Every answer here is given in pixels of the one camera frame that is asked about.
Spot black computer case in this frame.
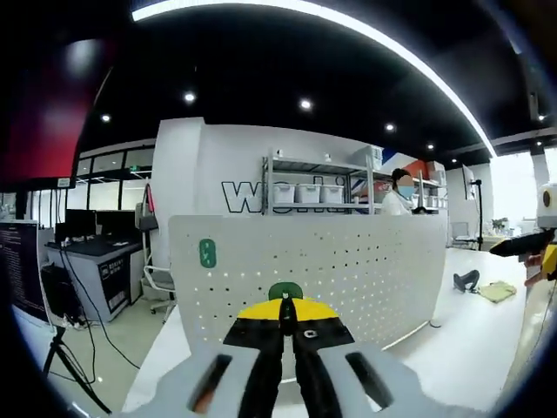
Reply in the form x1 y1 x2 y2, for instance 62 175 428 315
40 264 84 326

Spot round ceiling spotlights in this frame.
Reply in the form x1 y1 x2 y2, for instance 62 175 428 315
100 91 547 165

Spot white perforated mounting plate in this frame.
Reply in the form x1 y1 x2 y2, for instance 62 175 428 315
167 212 449 354

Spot pale yellow cloth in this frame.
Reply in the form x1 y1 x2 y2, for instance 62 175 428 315
477 280 519 305

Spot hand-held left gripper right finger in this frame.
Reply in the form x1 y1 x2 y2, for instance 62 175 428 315
288 297 441 418

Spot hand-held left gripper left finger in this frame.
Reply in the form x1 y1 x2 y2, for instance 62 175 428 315
121 299 286 418

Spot glass office partition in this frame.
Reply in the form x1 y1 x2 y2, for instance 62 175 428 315
64 138 157 214

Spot monitor on black stand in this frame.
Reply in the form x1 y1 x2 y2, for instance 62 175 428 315
460 164 485 253

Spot black computer monitor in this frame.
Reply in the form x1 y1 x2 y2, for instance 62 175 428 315
64 208 97 245
95 210 144 244

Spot metal rack with white boxes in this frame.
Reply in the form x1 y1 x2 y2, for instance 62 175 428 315
372 160 448 215

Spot computer monitor on tripod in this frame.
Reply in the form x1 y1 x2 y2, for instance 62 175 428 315
0 220 50 324

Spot white office chair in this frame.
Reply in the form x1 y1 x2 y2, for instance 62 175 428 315
142 260 178 315

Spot white storage box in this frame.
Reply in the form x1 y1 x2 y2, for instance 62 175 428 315
353 145 385 170

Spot large red screen monitor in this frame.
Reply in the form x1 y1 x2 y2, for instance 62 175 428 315
0 37 115 189

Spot green hook assembly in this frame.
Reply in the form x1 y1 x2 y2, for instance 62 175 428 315
267 280 305 304
198 238 218 269

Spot metal shelf rack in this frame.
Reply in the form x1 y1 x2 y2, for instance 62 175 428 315
262 146 376 217

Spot white storage bin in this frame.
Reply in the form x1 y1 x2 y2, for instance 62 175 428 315
272 182 296 205
296 182 321 205
320 183 345 205

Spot black laptop tripod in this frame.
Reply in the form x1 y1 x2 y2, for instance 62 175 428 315
42 324 113 415

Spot person's right hand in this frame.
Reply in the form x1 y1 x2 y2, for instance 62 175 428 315
523 253 546 287

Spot grey workbench with black top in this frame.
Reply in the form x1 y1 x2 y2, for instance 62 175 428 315
45 237 145 322

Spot dark grey neck pillow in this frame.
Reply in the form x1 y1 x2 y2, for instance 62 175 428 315
452 269 480 294

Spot long ceiling light strip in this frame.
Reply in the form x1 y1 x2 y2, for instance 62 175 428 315
130 0 500 158

